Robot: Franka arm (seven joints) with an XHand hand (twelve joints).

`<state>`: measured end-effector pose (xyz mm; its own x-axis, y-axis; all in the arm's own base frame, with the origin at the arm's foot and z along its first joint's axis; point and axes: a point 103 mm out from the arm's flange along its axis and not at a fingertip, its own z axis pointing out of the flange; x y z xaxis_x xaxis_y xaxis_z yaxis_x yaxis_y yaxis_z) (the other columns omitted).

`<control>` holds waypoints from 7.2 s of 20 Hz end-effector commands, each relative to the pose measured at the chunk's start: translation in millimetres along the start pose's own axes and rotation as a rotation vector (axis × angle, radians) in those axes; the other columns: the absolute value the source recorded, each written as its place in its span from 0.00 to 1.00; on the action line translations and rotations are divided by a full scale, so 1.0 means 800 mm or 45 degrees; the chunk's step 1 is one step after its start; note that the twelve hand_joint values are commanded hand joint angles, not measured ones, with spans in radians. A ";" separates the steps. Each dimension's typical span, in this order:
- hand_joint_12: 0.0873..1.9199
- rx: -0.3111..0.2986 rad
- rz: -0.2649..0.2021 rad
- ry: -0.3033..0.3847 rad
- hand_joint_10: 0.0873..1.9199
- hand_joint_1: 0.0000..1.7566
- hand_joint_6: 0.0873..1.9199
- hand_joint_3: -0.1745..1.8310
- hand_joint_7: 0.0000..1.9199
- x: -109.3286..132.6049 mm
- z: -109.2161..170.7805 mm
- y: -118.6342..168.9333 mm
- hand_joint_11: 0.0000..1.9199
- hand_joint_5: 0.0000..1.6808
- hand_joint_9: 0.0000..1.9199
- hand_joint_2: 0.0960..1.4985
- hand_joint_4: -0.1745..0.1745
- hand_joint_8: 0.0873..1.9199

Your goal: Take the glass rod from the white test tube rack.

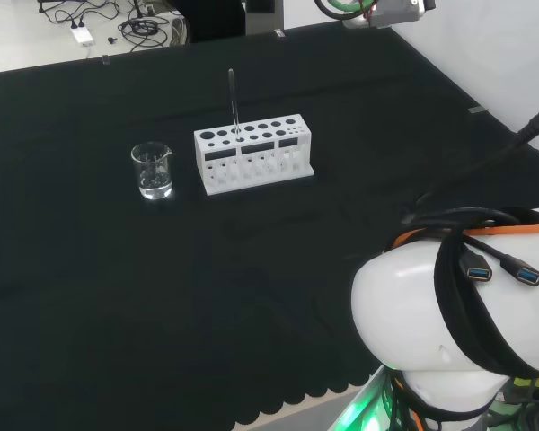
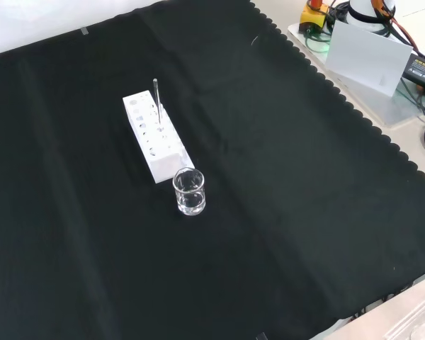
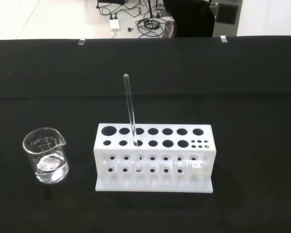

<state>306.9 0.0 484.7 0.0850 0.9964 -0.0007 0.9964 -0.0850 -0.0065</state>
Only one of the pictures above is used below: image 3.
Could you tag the clear glass rod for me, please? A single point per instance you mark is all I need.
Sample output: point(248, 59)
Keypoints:
point(129, 102)

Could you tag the white test tube rack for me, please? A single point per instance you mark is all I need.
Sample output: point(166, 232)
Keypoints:
point(157, 137)

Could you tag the small black knob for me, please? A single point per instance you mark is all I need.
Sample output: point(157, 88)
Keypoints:
point(130, 29)

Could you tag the black bench cloth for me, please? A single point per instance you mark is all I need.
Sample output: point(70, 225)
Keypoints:
point(63, 72)

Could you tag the white power adapter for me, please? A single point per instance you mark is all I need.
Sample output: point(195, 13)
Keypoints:
point(114, 25)

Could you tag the clear cloth clip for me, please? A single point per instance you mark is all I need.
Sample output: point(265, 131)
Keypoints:
point(223, 39)
point(81, 41)

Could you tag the black office chair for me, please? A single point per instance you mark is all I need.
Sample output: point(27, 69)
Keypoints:
point(191, 21)

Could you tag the clear glass beaker with water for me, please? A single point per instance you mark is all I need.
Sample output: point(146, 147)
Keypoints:
point(46, 167)

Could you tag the grey cabinet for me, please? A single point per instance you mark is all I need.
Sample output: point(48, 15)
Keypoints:
point(226, 26)

